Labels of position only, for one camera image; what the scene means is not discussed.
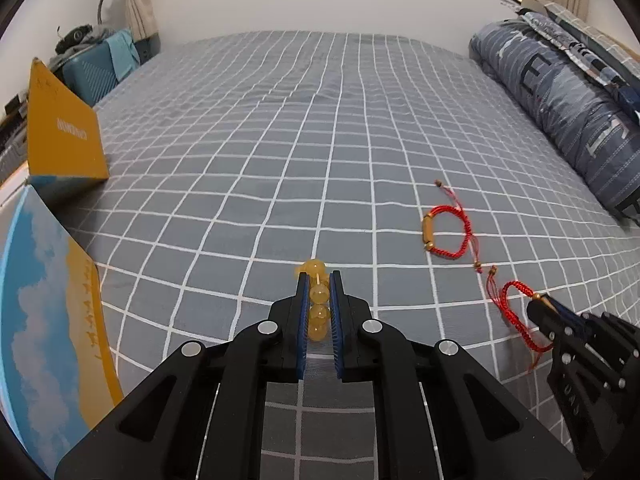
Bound blue folded duvet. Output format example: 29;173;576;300
470;17;639;222

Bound patterned pillow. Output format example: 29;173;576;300
518;9;639;125

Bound red braided bracelet gold charm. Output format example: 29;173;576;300
485;266;553;370

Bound grey checked bed sheet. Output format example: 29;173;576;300
60;29;632;480

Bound grey checked pillow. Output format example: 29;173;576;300
538;0;640;87

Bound red cord bracelet gold tube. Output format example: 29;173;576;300
421;179;483;274

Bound yellow box lid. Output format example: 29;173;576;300
26;58;108;205

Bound beige curtain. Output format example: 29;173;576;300
124;0;158;42

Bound teal suitcase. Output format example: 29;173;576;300
56;29;140;106

